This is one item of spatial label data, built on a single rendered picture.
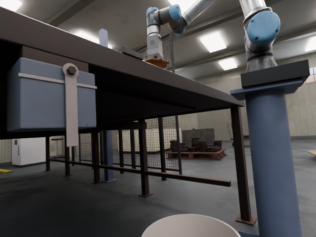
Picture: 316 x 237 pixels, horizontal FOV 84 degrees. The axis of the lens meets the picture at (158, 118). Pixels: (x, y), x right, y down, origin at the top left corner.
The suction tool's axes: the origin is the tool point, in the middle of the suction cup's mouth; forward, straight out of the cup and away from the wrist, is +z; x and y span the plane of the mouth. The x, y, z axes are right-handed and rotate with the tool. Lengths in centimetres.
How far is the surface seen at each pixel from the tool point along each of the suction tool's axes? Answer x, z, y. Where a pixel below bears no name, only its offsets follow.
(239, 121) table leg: 47, 33, -54
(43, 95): -1, 29, 67
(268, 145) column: 50, 46, 0
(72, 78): 1, 25, 63
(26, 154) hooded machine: -447, 72, -253
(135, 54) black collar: 7.0, 13.9, 44.6
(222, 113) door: 85, -48, -953
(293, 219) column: 56, 78, -1
